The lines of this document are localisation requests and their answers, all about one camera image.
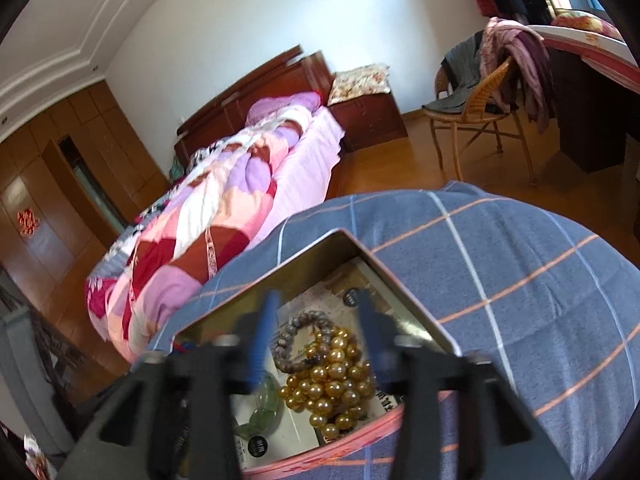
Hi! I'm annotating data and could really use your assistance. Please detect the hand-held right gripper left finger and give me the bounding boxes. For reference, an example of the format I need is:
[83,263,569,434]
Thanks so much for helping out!
[55,289,283,480]

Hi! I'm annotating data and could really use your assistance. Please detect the brown bead bracelet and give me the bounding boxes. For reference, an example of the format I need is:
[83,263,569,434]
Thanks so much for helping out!
[270,311,331,373]

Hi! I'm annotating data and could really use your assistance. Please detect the pink purple garment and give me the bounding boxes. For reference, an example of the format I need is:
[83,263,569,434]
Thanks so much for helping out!
[480,16,556,133]

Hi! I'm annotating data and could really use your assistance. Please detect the dark wooden desk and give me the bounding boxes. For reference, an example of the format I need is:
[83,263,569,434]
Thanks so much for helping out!
[542,45,640,176]

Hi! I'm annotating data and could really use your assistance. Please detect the pink pillow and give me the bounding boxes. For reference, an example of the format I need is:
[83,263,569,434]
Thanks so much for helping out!
[245,91,323,126]

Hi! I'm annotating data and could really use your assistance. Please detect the wicker chair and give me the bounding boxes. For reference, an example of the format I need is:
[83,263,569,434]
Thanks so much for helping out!
[422,55,538,186]

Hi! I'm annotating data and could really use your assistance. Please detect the black white print cloth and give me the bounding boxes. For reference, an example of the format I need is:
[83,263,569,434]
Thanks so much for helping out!
[187,137,238,163]

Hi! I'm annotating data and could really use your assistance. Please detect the red white desk cover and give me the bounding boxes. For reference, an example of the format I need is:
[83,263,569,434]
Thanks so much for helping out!
[530,25,640,83]

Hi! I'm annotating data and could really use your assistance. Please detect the patchwork quilt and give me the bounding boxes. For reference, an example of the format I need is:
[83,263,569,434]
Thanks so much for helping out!
[85,105,321,361]

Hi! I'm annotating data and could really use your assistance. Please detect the red floral pillow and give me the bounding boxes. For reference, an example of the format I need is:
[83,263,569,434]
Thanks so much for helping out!
[552,12,626,41]

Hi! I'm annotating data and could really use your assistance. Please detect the green jade bangle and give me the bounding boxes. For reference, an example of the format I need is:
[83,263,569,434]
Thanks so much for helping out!
[232,375,283,438]

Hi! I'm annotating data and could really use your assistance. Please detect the gold pearl necklace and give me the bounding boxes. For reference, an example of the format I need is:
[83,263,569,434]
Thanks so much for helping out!
[277,327,378,443]

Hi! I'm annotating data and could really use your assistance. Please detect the wooden nightstand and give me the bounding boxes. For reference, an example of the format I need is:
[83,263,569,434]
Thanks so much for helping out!
[327,87,408,153]

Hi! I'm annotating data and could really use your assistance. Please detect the pink metal tin box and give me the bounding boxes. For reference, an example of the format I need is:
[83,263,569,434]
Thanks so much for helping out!
[170,229,463,478]

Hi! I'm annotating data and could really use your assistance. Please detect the pink bedsheet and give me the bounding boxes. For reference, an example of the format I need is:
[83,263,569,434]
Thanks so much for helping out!
[260,107,346,241]

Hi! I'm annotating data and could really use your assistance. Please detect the red paper decoration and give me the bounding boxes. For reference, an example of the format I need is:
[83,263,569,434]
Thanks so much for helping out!
[16,207,41,233]

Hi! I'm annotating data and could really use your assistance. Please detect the blue plaid tablecloth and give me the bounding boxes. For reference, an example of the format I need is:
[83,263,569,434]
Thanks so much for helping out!
[150,180,640,480]

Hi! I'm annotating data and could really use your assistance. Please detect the grey garment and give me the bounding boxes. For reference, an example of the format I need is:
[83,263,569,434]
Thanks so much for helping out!
[422,35,493,113]

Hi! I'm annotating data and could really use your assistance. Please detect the wooden wardrobe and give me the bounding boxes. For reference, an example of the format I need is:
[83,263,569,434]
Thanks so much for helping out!
[0,80,171,341]

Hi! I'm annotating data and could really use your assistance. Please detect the wooden bed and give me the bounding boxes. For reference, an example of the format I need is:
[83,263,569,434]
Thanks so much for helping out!
[85,45,348,366]

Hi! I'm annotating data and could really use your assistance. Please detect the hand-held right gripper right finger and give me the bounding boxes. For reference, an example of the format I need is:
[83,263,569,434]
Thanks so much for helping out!
[356,289,576,480]

